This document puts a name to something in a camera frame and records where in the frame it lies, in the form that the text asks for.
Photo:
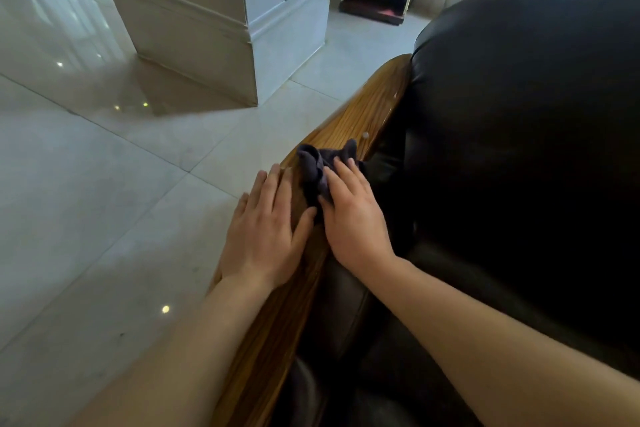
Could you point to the glossy wooden armrest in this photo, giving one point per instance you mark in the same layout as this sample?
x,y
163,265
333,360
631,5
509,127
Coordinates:
x,y
345,116

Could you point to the person's right thumb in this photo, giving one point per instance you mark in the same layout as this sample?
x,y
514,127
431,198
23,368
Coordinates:
x,y
326,211

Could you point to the person's left middle finger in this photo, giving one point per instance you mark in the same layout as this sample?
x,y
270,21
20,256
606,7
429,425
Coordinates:
x,y
271,189

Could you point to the person's left thumb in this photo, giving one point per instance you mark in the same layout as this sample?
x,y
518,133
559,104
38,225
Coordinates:
x,y
305,226

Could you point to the white square pillar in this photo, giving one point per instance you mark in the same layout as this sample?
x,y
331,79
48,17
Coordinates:
x,y
200,16

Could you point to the person's right hand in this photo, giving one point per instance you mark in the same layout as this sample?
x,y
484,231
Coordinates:
x,y
357,226

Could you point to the dark purple cleaning cloth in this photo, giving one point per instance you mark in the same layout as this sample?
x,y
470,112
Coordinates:
x,y
312,169

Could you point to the person's left little finger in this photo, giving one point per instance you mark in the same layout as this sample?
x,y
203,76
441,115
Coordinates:
x,y
241,209

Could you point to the black leather armchair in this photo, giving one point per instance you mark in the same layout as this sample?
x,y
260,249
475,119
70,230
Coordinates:
x,y
520,141

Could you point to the person's left hand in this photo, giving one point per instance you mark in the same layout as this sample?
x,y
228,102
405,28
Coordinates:
x,y
262,241

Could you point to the person's right middle finger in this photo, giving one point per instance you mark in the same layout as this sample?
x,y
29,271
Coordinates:
x,y
347,176

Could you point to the person's left forearm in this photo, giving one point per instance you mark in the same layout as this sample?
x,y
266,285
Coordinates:
x,y
180,361

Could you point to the person's right forearm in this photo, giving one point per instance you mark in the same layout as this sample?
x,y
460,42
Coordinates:
x,y
490,351

